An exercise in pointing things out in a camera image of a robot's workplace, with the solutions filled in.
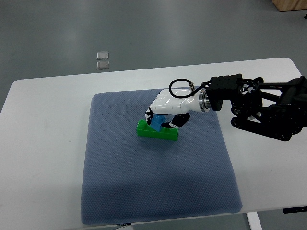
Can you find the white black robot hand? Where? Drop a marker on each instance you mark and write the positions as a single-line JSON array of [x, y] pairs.
[[178, 105]]

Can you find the small blue block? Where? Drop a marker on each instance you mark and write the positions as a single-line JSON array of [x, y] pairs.
[[157, 121]]

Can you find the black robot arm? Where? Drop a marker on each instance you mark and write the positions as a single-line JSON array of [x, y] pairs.
[[275, 110]]

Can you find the long green block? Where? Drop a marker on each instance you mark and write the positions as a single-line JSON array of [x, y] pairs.
[[144, 130]]

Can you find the blue-grey fabric mat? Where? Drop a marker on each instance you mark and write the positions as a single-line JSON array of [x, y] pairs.
[[128, 179]]

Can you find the upper metal floor plate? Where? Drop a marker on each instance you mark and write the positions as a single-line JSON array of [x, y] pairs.
[[102, 55]]

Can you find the white table leg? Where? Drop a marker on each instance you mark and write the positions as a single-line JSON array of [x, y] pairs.
[[254, 221]]

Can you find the wooden box corner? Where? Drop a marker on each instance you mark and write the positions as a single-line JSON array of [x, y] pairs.
[[290, 5]]

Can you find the black table control panel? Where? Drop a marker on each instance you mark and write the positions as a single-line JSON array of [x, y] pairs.
[[295, 210]]

